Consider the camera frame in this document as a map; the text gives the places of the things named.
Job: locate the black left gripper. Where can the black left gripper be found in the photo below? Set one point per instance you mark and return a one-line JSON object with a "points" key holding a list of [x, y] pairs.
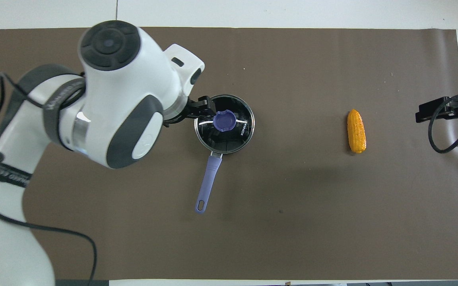
{"points": [[181, 113]]}

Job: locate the glass lid with purple knob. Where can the glass lid with purple knob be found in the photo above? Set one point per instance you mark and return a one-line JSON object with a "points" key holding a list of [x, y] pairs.
{"points": [[225, 121]]}

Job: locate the yellow toy corn cob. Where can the yellow toy corn cob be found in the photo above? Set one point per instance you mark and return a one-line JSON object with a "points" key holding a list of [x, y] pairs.
{"points": [[356, 131]]}

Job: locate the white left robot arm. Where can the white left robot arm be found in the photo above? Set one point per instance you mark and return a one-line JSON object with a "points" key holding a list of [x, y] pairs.
{"points": [[125, 87]]}

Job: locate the brown table mat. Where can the brown table mat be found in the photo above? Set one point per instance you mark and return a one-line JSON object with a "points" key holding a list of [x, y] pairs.
{"points": [[292, 206]]}

